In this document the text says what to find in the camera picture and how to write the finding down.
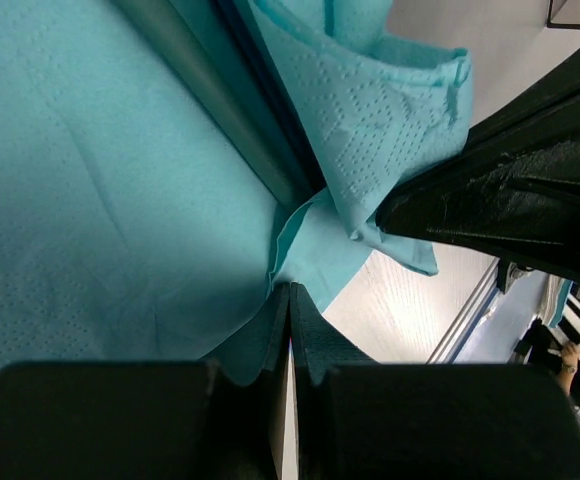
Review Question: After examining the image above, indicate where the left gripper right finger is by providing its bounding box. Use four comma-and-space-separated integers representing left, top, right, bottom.
289, 283, 580, 479

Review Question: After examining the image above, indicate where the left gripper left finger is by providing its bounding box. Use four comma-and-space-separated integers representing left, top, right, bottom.
0, 285, 290, 479

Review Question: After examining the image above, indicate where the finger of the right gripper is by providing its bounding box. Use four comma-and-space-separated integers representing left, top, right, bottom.
374, 127, 580, 291
467, 28, 580, 149

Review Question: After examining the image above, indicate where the blue paper napkin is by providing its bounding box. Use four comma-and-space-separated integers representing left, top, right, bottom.
0, 1, 473, 369

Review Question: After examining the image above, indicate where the teal spoon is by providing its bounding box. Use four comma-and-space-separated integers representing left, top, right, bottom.
115, 0, 306, 211

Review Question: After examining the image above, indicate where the person in background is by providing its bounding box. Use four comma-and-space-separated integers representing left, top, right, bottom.
514, 275, 580, 408

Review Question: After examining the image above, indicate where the aluminium rail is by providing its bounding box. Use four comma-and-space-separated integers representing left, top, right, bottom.
427, 259, 499, 364

